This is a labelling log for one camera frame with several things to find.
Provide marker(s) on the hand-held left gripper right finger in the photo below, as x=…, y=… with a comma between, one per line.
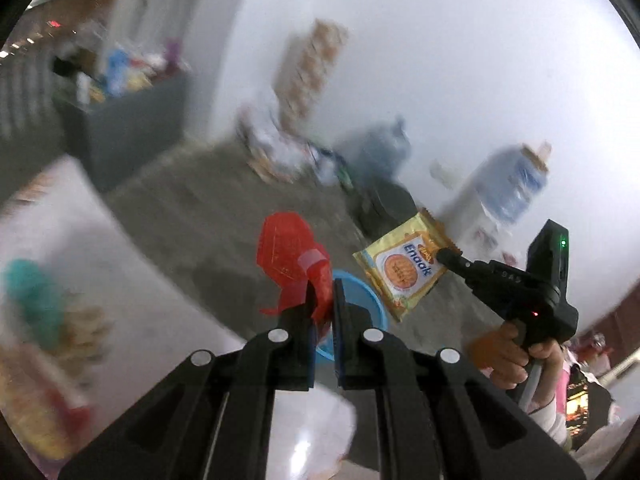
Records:
x=350, y=350

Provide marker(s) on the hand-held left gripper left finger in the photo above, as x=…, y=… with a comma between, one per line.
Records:
x=295, y=340

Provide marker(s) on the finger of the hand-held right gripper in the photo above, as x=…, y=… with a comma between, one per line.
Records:
x=457, y=262

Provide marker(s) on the blue plastic basket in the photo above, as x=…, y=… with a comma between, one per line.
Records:
x=367, y=305

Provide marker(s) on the yellow snack packet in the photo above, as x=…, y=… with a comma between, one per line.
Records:
x=400, y=270

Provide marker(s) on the red plastic wrapper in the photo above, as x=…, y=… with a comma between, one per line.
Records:
x=285, y=245

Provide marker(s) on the person's right forearm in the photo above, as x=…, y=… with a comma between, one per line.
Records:
x=552, y=405

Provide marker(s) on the person's right hand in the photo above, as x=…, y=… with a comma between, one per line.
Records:
x=507, y=355

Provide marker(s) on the black round appliance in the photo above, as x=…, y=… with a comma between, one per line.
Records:
x=385, y=205

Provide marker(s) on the large blue water jug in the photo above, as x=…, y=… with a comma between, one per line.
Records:
x=380, y=150

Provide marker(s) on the pile of printed papers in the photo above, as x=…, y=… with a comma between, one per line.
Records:
x=275, y=160

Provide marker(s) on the white plastic bag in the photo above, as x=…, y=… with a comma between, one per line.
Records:
x=257, y=125

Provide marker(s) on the tall patterned box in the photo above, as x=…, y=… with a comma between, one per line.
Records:
x=310, y=70

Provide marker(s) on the grey cabinet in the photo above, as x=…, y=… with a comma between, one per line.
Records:
x=130, y=130

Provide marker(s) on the blue detergent bottle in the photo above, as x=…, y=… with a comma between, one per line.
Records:
x=116, y=72

